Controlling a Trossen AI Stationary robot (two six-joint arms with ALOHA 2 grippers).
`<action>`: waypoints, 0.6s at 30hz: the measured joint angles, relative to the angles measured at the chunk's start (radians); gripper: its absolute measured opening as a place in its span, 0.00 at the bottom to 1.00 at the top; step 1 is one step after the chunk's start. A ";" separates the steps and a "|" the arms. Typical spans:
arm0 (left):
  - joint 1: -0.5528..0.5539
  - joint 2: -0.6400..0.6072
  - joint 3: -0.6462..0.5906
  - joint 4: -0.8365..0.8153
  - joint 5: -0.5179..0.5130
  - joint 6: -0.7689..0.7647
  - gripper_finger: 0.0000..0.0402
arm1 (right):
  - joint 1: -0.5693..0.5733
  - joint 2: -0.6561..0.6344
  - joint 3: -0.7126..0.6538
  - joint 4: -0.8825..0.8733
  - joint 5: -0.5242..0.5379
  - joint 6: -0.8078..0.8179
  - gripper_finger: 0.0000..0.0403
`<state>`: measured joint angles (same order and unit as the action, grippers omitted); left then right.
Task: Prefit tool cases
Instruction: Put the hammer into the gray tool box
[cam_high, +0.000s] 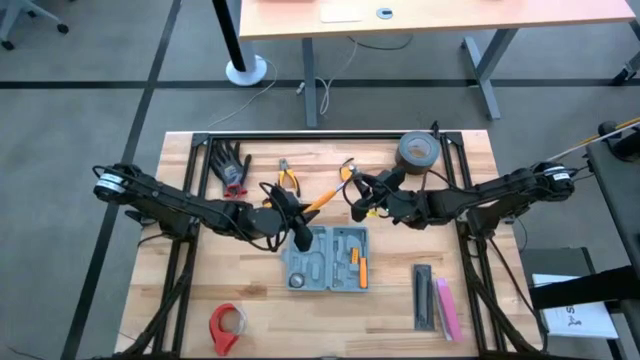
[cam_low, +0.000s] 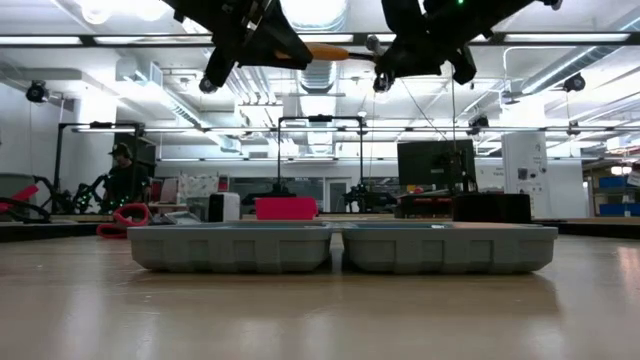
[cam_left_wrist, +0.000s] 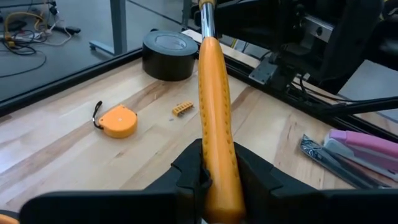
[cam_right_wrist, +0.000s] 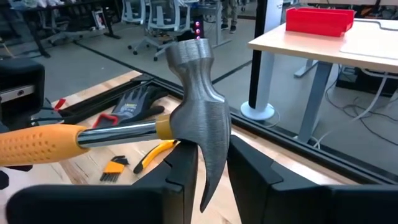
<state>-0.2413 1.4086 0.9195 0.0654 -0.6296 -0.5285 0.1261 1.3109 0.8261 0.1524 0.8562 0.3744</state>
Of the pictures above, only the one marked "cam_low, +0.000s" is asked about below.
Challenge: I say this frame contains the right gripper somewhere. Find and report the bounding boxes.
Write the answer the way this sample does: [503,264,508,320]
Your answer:
[373,0,526,81]

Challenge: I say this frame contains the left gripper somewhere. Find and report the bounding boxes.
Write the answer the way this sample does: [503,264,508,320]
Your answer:
[162,0,315,71]

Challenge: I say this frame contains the hammer with orange handle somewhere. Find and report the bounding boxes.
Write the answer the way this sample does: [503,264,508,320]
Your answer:
[273,34,385,63]

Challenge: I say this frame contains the black monitor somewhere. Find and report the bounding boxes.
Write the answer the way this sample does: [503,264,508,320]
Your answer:
[397,139,477,195]

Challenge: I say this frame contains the white pillar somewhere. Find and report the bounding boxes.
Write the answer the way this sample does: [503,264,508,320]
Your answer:
[501,131,549,219]

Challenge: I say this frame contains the red plastic bin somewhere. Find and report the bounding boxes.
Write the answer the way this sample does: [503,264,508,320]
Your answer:
[254,195,320,222]

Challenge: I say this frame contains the person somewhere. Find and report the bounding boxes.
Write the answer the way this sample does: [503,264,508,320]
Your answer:
[102,142,152,214]

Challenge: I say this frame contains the black work glove red cuff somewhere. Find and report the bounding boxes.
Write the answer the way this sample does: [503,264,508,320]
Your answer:
[96,202,151,240]

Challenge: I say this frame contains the background robot green lights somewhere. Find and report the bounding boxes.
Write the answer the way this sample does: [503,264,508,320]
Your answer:
[33,172,109,215]

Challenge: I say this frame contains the blue storage bins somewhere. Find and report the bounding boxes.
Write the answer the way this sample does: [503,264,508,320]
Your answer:
[598,175,640,218]

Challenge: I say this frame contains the red plastic part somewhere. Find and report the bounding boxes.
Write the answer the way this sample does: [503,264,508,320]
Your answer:
[0,183,40,214]

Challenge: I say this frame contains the grey bin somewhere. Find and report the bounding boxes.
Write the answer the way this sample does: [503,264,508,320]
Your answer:
[0,173,36,201]

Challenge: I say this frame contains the black ceiling camera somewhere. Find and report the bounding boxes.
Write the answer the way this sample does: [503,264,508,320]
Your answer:
[24,78,51,105]
[466,114,490,137]
[198,74,220,96]
[563,72,587,93]
[371,73,397,95]

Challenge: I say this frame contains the silver ventilation duct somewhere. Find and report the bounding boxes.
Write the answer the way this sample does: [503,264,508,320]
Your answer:
[287,0,350,96]

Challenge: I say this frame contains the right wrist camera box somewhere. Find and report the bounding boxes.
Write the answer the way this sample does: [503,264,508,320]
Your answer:
[447,44,478,86]

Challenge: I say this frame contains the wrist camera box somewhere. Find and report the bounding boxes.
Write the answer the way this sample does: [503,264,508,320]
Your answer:
[203,44,237,90]
[447,44,478,86]

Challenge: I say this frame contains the thin hanging black cable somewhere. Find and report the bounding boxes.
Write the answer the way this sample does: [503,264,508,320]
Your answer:
[446,74,457,151]

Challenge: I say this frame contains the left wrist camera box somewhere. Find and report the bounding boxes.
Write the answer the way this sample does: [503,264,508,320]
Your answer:
[203,44,237,90]

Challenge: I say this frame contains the black duct tape roll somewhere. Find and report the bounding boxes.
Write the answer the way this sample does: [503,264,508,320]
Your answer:
[452,193,533,225]

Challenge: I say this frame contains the black aluminium rig frame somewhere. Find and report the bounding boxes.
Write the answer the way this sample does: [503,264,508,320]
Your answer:
[0,217,640,245]

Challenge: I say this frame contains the thick black cable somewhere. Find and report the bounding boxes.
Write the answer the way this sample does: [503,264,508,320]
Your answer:
[0,197,52,225]

